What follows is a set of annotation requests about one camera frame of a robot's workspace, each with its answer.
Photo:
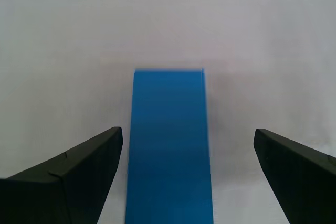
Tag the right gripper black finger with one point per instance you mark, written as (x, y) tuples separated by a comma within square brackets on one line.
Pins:
[(302, 182), (65, 190)]

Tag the blue rectangular block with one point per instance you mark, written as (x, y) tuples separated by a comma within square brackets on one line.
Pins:
[(169, 142)]

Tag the grey white tablecloth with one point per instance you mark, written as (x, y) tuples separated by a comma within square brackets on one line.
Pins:
[(168, 19)]

